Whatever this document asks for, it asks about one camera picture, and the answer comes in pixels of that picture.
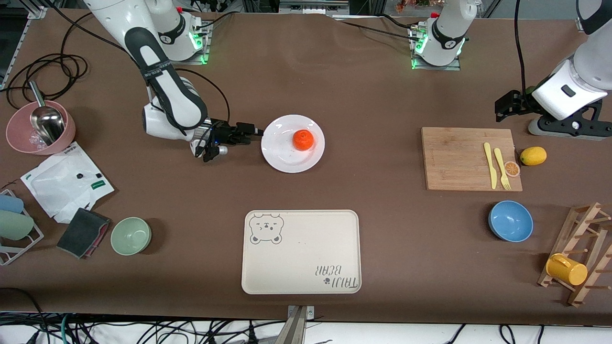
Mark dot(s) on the orange toy mandarin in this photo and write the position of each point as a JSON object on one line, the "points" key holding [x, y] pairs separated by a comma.
{"points": [[303, 140]]}

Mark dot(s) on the white ceramic plate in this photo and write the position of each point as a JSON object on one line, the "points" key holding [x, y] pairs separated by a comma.
{"points": [[282, 153]]}

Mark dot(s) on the pink plastic bowl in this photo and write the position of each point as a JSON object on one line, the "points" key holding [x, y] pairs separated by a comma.
{"points": [[16, 138]]}

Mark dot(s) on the pale green bowl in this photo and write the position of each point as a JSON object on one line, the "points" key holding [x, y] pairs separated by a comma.
{"points": [[131, 236]]}

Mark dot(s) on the pale green cup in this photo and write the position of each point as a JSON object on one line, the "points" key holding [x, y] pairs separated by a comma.
{"points": [[14, 225]]}

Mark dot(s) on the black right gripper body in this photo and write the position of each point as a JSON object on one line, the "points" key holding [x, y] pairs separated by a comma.
{"points": [[223, 133]]}

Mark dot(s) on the metal table bracket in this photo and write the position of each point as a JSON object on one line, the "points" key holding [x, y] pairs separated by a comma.
{"points": [[297, 325]]}

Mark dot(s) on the metal scoop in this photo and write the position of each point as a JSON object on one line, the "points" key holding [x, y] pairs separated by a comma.
{"points": [[48, 124]]}

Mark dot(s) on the light blue cup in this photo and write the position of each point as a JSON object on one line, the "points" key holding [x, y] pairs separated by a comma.
{"points": [[9, 204]]}

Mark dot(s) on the yellow plastic mug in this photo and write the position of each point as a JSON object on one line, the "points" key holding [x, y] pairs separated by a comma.
{"points": [[566, 270]]}

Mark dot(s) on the yellow plastic fork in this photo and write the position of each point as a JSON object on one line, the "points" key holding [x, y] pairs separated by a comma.
{"points": [[501, 167]]}

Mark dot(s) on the yellow plastic knife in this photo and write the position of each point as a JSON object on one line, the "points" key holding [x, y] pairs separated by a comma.
{"points": [[490, 165]]}

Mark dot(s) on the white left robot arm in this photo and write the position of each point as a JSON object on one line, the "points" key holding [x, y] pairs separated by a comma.
{"points": [[447, 33]]}

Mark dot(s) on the wooden peg drying rack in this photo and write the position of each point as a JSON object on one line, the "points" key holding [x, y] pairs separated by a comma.
{"points": [[590, 224]]}

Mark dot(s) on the blue plastic bowl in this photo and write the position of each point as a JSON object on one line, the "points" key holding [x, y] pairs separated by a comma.
{"points": [[510, 220]]}

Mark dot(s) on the toy orange slice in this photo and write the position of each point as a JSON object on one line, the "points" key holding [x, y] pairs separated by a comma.
{"points": [[512, 169]]}

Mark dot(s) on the white plastic bag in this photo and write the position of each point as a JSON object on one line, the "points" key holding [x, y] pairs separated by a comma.
{"points": [[57, 186]]}

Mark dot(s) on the beige bear print tray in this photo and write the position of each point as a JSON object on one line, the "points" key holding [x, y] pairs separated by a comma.
{"points": [[301, 258]]}

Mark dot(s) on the yellow toy lemon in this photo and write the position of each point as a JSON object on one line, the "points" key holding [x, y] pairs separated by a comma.
{"points": [[533, 156]]}

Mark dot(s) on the dark green toy lime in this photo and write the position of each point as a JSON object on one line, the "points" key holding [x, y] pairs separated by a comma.
{"points": [[530, 90]]}

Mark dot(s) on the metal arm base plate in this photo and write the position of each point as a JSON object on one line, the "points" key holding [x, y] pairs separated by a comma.
{"points": [[416, 64], [206, 48]]}

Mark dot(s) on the bamboo cutting board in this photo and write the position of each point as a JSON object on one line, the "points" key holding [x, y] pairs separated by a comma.
{"points": [[454, 162]]}

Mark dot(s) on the dark grey folded cloth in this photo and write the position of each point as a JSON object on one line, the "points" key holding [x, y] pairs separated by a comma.
{"points": [[81, 234]]}

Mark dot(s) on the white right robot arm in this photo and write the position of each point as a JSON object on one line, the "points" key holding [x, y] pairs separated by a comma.
{"points": [[162, 81]]}

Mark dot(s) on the aluminium frame rail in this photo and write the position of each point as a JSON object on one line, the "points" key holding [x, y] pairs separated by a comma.
{"points": [[313, 7]]}

